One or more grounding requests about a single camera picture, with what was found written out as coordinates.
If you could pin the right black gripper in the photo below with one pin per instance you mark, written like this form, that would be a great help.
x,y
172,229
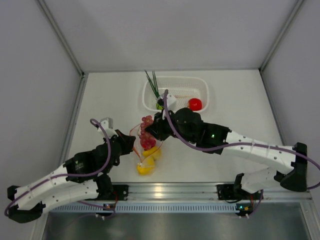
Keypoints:
x,y
157,128

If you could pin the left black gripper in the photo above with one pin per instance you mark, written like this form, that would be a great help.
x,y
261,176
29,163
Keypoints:
x,y
127,141

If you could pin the purple fake grape bunch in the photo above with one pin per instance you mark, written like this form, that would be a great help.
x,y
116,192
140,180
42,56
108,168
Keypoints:
x,y
146,135

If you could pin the clear zip bag orange seal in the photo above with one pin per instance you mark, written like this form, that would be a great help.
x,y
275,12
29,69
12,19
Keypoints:
x,y
138,150

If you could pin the yellow fake lemon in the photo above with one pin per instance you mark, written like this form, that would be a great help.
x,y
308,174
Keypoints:
x,y
154,152

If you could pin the yellow fake bell pepper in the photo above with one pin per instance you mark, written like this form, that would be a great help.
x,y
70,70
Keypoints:
x,y
146,167

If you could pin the green fake scallion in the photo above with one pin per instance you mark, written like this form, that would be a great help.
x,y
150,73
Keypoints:
x,y
153,84

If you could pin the red fake apple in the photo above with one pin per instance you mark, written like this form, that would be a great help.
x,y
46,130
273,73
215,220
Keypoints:
x,y
195,104

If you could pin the green fake watermelon ball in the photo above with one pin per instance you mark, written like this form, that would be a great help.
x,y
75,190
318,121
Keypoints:
x,y
158,105

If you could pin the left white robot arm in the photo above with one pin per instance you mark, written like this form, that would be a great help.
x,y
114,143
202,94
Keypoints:
x,y
82,177

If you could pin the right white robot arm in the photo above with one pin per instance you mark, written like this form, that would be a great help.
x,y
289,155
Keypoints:
x,y
286,166

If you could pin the white perforated plastic basket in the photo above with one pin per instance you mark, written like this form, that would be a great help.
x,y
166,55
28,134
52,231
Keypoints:
x,y
183,88

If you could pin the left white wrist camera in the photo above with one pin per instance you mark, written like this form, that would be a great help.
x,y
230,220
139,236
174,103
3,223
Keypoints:
x,y
106,124

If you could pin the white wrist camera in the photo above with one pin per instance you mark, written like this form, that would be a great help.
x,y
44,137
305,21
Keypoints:
x,y
106,124
171,102

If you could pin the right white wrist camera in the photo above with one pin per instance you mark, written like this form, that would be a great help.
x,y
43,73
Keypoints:
x,y
171,102

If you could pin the slotted grey cable duct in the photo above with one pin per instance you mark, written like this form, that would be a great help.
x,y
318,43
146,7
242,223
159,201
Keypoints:
x,y
126,207

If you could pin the aluminium mounting rail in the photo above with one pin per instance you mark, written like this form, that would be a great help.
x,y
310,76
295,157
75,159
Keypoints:
x,y
199,192

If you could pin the left aluminium frame post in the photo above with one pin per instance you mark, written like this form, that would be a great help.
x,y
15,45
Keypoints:
x,y
59,34

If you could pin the aluminium frame post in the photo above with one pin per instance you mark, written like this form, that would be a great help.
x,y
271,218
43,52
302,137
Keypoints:
x,y
288,22
59,34

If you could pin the right aluminium frame post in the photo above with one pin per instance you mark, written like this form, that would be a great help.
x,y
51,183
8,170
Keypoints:
x,y
288,22

